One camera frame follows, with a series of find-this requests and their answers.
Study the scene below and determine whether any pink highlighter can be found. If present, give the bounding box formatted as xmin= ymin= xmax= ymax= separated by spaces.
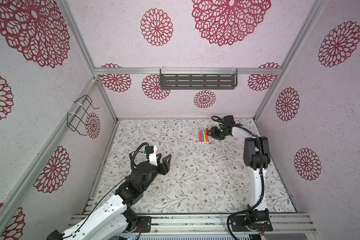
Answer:
xmin=205 ymin=132 xmax=210 ymax=143

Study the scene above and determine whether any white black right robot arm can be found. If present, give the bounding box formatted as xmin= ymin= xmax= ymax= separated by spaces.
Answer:
xmin=208 ymin=115 xmax=273 ymax=236

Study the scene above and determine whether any yellow highlighter pen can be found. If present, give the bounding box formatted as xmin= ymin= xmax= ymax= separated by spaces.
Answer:
xmin=203 ymin=132 xmax=208 ymax=143

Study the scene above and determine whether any dark grey wall shelf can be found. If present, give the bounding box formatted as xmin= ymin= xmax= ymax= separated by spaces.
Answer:
xmin=159 ymin=69 xmax=238 ymax=90

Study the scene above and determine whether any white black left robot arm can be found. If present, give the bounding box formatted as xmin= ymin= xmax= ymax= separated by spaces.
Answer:
xmin=47 ymin=154 xmax=172 ymax=240

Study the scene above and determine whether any black wire wall basket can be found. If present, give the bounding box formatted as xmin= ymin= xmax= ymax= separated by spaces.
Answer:
xmin=66 ymin=95 xmax=100 ymax=136

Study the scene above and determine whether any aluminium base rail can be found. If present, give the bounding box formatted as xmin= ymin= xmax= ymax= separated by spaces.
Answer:
xmin=68 ymin=212 xmax=317 ymax=240

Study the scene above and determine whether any blue highlighter pen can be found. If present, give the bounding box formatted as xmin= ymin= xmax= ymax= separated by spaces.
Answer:
xmin=201 ymin=132 xmax=205 ymax=143

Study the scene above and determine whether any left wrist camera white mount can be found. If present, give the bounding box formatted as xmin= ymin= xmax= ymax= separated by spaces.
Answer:
xmin=145 ymin=146 xmax=158 ymax=166

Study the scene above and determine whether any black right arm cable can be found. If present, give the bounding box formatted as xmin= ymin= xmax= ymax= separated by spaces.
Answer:
xmin=210 ymin=115 xmax=266 ymax=240

